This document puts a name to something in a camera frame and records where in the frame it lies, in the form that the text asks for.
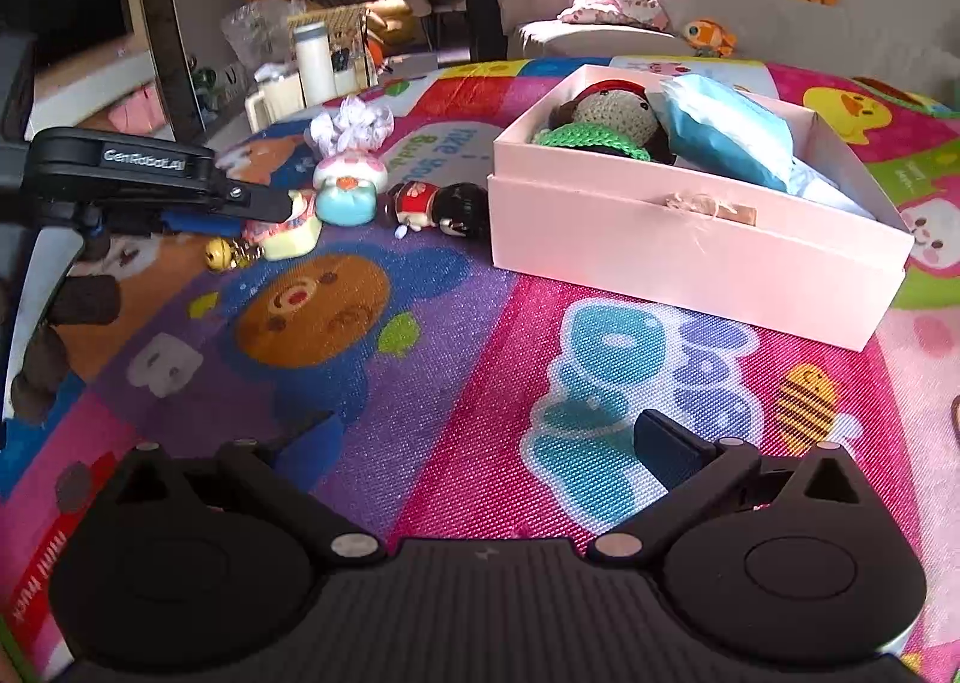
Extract blue tissue packet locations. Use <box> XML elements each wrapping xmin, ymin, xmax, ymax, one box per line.
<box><xmin>660</xmin><ymin>74</ymin><xmax>845</xmax><ymax>204</ymax></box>

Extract black haired doll keychain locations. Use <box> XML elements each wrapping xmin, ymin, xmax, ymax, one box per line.
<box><xmin>386</xmin><ymin>182</ymin><xmax>492</xmax><ymax>242</ymax></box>

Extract pink blanket heap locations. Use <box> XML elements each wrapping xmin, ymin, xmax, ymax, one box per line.
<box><xmin>559</xmin><ymin>0</ymin><xmax>671</xmax><ymax>31</ymax></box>

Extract white crinkled plastic wrapper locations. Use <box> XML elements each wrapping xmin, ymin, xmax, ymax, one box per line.
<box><xmin>306</xmin><ymin>96</ymin><xmax>395</xmax><ymax>155</ymax></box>

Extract pink and teal mushroom toy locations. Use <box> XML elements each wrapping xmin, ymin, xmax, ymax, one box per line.
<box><xmin>311</xmin><ymin>153</ymin><xmax>387</xmax><ymax>227</ymax></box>

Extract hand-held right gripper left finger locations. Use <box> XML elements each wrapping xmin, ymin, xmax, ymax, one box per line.
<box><xmin>109</xmin><ymin>409</ymin><xmax>387</xmax><ymax>568</ymax></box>

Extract crochet doll with red hat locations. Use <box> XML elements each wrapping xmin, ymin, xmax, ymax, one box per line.
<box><xmin>532</xmin><ymin>79</ymin><xmax>676</xmax><ymax>167</ymax></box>

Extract orange clownfish plush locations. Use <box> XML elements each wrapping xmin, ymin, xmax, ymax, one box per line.
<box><xmin>682</xmin><ymin>18</ymin><xmax>737</xmax><ymax>55</ymax></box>

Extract clear plastic bag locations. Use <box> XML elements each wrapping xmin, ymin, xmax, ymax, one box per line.
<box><xmin>221</xmin><ymin>0</ymin><xmax>297</xmax><ymax>65</ymax></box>

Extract black framed screen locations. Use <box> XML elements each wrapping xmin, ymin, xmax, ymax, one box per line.
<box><xmin>0</xmin><ymin>0</ymin><xmax>203</xmax><ymax>145</ymax></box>

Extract yellow camera toy keychain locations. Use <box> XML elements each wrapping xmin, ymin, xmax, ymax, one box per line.
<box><xmin>206</xmin><ymin>192</ymin><xmax>323</xmax><ymax>272</ymax></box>

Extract pink cardboard box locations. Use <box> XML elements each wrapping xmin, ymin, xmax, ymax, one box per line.
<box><xmin>487</xmin><ymin>63</ymin><xmax>916</xmax><ymax>354</ymax></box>

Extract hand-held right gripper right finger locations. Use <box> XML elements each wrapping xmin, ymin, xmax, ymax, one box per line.
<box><xmin>589</xmin><ymin>409</ymin><xmax>863</xmax><ymax>564</ymax></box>

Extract person's left hand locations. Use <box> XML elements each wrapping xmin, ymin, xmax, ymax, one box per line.
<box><xmin>7</xmin><ymin>274</ymin><xmax>122</xmax><ymax>425</ymax></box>

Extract wicker basket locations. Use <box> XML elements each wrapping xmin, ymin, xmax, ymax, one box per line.
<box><xmin>287</xmin><ymin>6</ymin><xmax>376</xmax><ymax>88</ymax></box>

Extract beige sofa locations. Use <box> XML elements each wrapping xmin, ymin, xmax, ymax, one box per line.
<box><xmin>496</xmin><ymin>0</ymin><xmax>960</xmax><ymax>115</ymax></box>

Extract white thermos bottle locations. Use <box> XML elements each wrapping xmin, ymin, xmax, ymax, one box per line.
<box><xmin>292</xmin><ymin>21</ymin><xmax>337</xmax><ymax>107</ymax></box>

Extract colourful cartoon play mat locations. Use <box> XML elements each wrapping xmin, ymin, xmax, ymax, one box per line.
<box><xmin>0</xmin><ymin>57</ymin><xmax>960</xmax><ymax>683</ymax></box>

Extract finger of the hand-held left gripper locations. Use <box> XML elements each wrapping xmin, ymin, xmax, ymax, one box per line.
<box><xmin>161</xmin><ymin>207</ymin><xmax>252</xmax><ymax>238</ymax></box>
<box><xmin>214</xmin><ymin>166</ymin><xmax>293</xmax><ymax>223</ymax></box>

